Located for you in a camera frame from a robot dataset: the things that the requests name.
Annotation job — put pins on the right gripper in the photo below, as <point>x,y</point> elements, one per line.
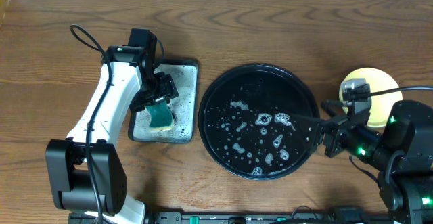
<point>339,128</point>

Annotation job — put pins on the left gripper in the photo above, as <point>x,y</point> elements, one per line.
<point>168,91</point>

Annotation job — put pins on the green yellow scrubbing sponge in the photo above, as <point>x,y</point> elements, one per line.
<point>161,118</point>

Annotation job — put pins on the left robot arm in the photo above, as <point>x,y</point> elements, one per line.
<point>85,172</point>

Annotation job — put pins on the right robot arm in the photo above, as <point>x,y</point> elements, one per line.
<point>402,153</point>

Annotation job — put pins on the black rectangular soapy tray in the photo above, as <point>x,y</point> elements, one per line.
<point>185,77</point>

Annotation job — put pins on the round black serving tray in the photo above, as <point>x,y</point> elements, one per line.
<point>247,121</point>

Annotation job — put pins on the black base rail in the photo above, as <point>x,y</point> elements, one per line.
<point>302,214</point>

